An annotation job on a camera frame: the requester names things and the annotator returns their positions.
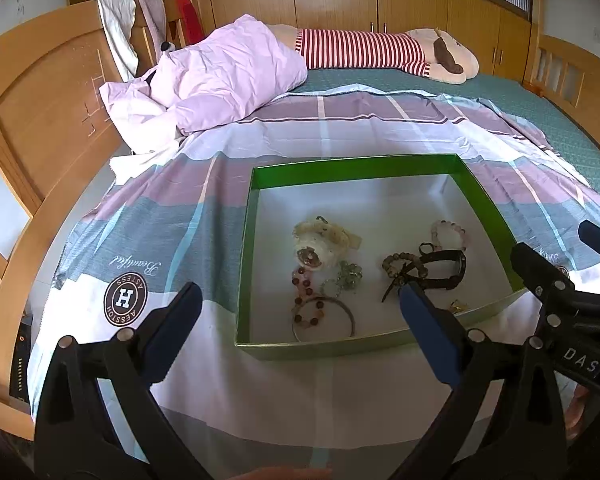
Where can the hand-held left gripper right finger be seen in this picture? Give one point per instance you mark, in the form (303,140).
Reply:
(430,332)

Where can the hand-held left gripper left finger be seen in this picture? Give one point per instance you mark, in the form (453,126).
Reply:
(175,330)

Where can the silver bangle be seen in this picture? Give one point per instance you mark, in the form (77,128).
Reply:
(351,320)

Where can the green cardboard box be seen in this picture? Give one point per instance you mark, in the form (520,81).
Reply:
(370,210)

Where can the white shell jewelry piece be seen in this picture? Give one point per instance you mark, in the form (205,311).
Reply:
(320,242)

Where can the person's right hand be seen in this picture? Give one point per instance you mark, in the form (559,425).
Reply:
(576,410)

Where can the person's left hand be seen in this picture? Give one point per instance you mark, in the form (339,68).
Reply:
(280,474)

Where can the black wrist watch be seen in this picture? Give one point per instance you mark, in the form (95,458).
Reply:
(447,270)

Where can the plaid bed sheet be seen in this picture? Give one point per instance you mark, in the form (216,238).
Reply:
(180,210)

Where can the black electronic device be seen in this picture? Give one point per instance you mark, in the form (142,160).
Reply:
(17,360)

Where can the wooden footboard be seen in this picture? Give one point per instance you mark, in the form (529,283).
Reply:
(570,75)

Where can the wooden headboard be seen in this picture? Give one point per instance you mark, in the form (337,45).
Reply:
(45,110)

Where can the pink pillow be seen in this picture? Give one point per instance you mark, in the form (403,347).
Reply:
(230,75)

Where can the striped plush toy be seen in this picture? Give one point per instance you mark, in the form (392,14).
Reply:
(380,50)

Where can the white cloth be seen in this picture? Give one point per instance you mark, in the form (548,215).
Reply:
(120,35)

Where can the red chair back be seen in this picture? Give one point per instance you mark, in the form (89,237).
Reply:
(189,20)

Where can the pink cloth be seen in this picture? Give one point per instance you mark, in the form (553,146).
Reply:
(152,15)

